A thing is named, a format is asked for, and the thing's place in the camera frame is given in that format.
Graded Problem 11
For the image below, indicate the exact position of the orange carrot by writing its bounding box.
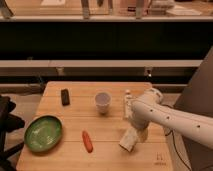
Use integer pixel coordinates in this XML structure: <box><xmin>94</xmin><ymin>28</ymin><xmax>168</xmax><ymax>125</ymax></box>
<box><xmin>82</xmin><ymin>131</ymin><xmax>93</xmax><ymax>153</ymax></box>

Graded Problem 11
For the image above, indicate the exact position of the wooden table board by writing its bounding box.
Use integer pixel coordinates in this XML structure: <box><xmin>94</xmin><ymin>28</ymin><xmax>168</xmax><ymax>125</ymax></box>
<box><xmin>17</xmin><ymin>81</ymin><xmax>173</xmax><ymax>171</ymax></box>

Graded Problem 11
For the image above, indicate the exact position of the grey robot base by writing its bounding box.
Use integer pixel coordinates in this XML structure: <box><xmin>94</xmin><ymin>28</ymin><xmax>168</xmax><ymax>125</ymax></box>
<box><xmin>174</xmin><ymin>46</ymin><xmax>213</xmax><ymax>171</ymax></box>

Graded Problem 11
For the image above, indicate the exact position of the black office chair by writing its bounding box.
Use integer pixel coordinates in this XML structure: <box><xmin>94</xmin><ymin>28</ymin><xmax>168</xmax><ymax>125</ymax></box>
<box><xmin>0</xmin><ymin>96</ymin><xmax>25</xmax><ymax>171</ymax></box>

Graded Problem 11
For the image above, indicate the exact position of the black cable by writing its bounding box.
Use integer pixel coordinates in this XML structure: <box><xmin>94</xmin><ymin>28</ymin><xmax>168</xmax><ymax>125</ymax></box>
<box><xmin>163</xmin><ymin>128</ymin><xmax>194</xmax><ymax>171</ymax></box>

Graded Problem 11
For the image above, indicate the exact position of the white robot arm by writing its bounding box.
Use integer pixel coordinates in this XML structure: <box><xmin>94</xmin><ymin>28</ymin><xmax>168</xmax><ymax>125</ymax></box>
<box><xmin>129</xmin><ymin>88</ymin><xmax>213</xmax><ymax>149</ymax></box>

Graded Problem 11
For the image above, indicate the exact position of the black rectangular block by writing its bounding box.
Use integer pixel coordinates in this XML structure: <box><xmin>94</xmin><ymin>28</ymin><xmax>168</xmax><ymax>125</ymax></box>
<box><xmin>61</xmin><ymin>89</ymin><xmax>70</xmax><ymax>106</ymax></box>

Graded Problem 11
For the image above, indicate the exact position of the white sponge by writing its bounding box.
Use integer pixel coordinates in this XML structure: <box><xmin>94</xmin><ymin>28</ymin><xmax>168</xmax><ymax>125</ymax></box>
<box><xmin>119</xmin><ymin>128</ymin><xmax>138</xmax><ymax>152</ymax></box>

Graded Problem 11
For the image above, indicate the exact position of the green plate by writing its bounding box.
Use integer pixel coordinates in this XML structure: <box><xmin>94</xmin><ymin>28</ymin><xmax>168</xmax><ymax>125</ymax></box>
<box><xmin>24</xmin><ymin>115</ymin><xmax>63</xmax><ymax>153</ymax></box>

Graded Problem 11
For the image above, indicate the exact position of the white small bottle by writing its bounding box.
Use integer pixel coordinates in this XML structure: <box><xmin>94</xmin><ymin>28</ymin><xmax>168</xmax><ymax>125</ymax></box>
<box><xmin>124</xmin><ymin>89</ymin><xmax>132</xmax><ymax>120</ymax></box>

